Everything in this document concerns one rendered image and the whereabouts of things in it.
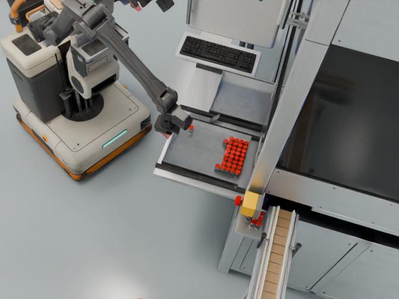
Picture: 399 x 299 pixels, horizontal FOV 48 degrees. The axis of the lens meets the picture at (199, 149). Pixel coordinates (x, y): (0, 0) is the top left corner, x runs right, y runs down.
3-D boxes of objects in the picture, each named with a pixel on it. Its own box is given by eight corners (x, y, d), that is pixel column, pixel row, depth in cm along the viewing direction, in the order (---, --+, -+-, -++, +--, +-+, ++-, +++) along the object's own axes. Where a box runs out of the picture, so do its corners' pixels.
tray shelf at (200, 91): (288, 88, 229) (289, 86, 228) (260, 207, 191) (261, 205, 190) (198, 63, 233) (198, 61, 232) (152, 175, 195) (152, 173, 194)
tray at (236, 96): (287, 93, 225) (289, 88, 222) (278, 133, 211) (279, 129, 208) (222, 75, 228) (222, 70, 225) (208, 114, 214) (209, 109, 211)
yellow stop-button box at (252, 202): (260, 203, 181) (263, 195, 175) (256, 219, 178) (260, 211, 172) (241, 197, 182) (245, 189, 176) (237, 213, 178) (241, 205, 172)
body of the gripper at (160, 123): (177, 136, 179) (178, 124, 173) (153, 129, 180) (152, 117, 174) (183, 123, 183) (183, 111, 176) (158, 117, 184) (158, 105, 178)
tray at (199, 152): (250, 140, 207) (252, 136, 205) (236, 188, 193) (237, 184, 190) (180, 119, 210) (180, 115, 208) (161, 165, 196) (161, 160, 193)
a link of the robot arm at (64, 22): (81, -20, 149) (59, -1, 146) (110, 12, 153) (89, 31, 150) (58, 18, 189) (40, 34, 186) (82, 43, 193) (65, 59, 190)
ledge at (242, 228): (273, 216, 190) (274, 214, 188) (267, 244, 183) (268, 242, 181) (241, 206, 191) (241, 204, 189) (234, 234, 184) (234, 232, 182)
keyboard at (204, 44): (256, 56, 248) (257, 52, 246) (250, 73, 240) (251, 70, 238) (186, 37, 251) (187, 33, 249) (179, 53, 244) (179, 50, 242)
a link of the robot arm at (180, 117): (170, 86, 167) (155, 102, 164) (194, 102, 164) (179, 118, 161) (173, 104, 178) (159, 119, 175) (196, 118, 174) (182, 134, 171)
